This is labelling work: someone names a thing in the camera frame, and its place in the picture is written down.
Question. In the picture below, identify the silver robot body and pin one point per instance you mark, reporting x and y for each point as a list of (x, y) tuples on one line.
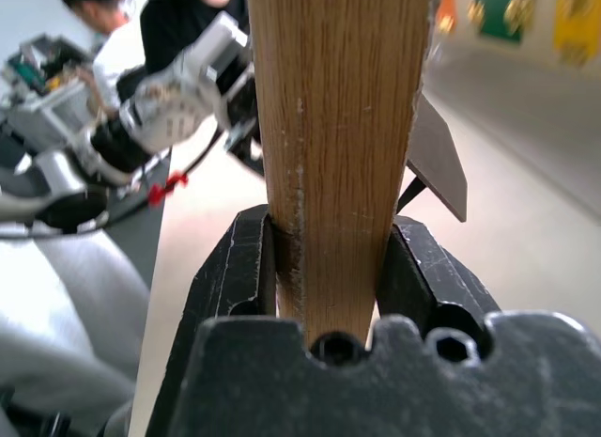
[(61, 324)]

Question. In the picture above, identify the grey machine with circuit boards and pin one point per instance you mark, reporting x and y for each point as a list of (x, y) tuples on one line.
[(42, 84)]

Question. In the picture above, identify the red tag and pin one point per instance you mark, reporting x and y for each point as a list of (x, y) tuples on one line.
[(166, 185)]

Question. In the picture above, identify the person in black shirt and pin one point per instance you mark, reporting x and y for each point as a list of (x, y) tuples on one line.
[(188, 19)]

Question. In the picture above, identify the person in white shirt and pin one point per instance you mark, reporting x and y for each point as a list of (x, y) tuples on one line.
[(112, 47)]

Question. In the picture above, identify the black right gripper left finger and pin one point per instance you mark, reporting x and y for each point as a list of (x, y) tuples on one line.
[(230, 268)]

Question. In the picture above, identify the green wall poster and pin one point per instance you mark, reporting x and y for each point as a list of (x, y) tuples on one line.
[(502, 9)]

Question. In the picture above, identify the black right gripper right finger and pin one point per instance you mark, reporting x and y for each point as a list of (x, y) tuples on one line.
[(436, 272)]

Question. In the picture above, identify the wooden board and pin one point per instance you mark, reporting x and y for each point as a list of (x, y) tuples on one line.
[(333, 127)]

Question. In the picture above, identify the yellow wall poster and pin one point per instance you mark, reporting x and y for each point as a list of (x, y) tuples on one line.
[(577, 19)]

